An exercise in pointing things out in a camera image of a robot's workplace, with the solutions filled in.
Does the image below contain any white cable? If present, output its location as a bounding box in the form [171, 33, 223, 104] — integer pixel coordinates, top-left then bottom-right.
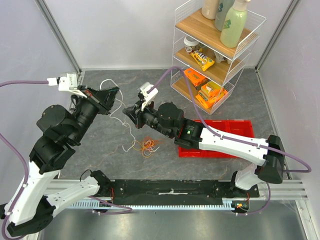
[98, 78, 161, 154]

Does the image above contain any grey slotted cable duct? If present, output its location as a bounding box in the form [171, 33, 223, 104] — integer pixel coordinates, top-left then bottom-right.
[67, 198, 235, 211]

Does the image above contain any white wire wooden shelf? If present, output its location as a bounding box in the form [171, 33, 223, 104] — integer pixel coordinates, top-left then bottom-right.
[172, 0, 267, 115]

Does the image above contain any orange snack box stack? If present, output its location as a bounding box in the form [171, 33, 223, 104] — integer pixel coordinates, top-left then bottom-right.
[195, 81, 228, 109]

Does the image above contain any yellow candy bag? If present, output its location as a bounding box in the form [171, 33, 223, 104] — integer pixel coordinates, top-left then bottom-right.
[190, 50, 215, 72]

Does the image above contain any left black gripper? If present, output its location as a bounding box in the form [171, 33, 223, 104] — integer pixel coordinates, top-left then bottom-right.
[71, 84, 122, 143]

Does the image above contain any white lidded cup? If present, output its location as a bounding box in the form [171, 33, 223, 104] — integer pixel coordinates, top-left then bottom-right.
[183, 35, 199, 54]

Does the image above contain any beige bottle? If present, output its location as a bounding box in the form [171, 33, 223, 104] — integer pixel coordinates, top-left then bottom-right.
[201, 0, 220, 20]

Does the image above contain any light green spray bottle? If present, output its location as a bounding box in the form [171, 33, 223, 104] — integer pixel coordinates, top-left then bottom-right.
[220, 0, 251, 48]

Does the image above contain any grey-green bottle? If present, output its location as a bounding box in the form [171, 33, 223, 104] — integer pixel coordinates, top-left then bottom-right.
[214, 0, 235, 32]

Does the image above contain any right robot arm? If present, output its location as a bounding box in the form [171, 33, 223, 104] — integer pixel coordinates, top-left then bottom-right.
[122, 102, 285, 197]

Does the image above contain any white object on shelf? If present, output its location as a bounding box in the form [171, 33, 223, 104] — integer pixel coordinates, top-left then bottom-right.
[213, 51, 232, 65]

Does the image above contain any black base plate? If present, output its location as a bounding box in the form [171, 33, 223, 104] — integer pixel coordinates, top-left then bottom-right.
[110, 179, 260, 206]

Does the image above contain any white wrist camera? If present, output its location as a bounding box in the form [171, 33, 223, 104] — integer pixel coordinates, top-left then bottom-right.
[47, 73, 87, 98]
[137, 82, 159, 112]

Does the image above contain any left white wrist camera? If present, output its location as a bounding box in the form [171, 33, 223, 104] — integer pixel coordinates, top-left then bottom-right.
[47, 73, 87, 98]

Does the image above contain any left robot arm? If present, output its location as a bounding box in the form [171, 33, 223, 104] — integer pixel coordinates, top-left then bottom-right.
[0, 85, 120, 240]

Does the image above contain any orange snack pack upper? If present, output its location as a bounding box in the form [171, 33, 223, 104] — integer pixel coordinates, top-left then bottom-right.
[183, 68, 207, 88]

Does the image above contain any red three-compartment bin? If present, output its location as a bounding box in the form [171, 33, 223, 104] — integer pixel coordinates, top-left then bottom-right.
[178, 119, 255, 159]

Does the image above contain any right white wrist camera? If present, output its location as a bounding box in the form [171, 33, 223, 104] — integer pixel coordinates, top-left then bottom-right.
[137, 82, 159, 112]

